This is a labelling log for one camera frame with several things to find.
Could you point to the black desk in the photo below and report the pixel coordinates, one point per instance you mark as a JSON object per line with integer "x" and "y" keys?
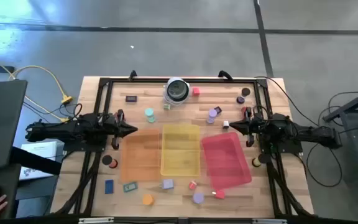
{"x": 9, "y": 186}

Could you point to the lavender hourglass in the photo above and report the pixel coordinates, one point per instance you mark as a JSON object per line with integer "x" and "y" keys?
{"x": 198, "y": 198}
{"x": 212, "y": 113}

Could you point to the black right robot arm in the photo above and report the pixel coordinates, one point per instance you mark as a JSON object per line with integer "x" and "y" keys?
{"x": 306, "y": 132}

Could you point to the silver metal bracket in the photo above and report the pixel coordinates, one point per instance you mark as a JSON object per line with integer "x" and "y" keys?
{"x": 95, "y": 220}
{"x": 269, "y": 221}

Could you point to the small green cube charger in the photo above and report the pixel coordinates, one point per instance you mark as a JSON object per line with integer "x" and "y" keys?
{"x": 166, "y": 106}

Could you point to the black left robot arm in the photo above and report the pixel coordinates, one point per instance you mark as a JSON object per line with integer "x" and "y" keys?
{"x": 57, "y": 129}

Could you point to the round white black-rimmed container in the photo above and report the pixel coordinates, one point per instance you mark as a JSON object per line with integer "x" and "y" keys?
{"x": 177, "y": 90}

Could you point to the black desk bar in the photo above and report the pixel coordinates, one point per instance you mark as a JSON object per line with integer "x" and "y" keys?
{"x": 36, "y": 160}

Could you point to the orange hourglass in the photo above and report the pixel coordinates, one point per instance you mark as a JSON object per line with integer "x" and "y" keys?
{"x": 148, "y": 199}

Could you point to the orange translucent plastic bin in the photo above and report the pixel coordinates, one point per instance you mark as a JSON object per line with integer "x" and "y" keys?
{"x": 140, "y": 155}

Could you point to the black metal table frame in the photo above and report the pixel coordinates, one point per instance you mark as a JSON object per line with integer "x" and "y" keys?
{"x": 182, "y": 80}

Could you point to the yellow translucent plastic bin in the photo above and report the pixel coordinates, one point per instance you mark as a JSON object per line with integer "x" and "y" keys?
{"x": 180, "y": 149}

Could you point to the green framed rectangular box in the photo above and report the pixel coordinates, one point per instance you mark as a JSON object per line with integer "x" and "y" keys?
{"x": 130, "y": 186}

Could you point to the pink-red translucent plastic bin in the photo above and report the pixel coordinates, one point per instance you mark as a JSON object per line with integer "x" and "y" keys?
{"x": 225, "y": 161}

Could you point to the pink cube USB charger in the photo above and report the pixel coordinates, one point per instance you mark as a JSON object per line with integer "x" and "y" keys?
{"x": 192, "y": 185}

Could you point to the black-capped red hourglass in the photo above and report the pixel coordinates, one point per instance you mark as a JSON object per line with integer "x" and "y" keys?
{"x": 107, "y": 160}

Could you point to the white cube charger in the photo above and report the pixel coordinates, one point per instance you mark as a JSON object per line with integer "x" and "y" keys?
{"x": 225, "y": 124}

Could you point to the blue rectangular box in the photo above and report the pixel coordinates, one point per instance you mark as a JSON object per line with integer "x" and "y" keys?
{"x": 109, "y": 186}

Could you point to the black-capped purple hourglass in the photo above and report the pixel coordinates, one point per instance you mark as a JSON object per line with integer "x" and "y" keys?
{"x": 245, "y": 91}

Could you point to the black-capped yellow hourglass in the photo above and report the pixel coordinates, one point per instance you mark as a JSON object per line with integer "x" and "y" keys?
{"x": 263, "y": 158}

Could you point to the red cube charger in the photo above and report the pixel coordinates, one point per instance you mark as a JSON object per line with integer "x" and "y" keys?
{"x": 195, "y": 91}
{"x": 220, "y": 194}

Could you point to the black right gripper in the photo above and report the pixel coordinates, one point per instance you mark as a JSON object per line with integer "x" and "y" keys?
{"x": 251, "y": 126}

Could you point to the maroon rectangular box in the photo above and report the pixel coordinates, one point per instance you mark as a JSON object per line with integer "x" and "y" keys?
{"x": 131, "y": 98}

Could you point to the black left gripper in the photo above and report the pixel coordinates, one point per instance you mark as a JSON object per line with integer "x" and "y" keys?
{"x": 117, "y": 127}

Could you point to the dark purple square box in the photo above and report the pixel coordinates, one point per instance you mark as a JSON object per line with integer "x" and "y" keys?
{"x": 219, "y": 109}

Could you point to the teal hourglass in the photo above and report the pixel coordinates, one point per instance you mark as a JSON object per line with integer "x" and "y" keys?
{"x": 149, "y": 112}

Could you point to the lavender flat wall charger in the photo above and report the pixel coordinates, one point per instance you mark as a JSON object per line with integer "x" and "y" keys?
{"x": 168, "y": 184}

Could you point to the white paper booklet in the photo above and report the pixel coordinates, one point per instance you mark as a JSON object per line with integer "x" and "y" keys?
{"x": 39, "y": 152}

